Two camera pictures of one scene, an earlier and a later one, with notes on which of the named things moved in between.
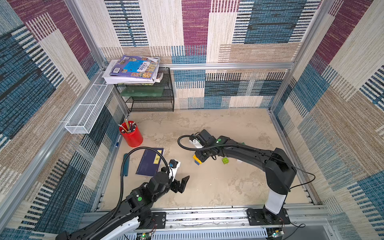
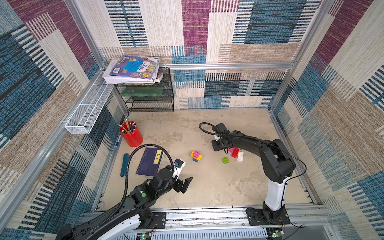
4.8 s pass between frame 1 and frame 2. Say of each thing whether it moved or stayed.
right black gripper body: moved
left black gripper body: stayed
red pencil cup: stayed
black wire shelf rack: stayed
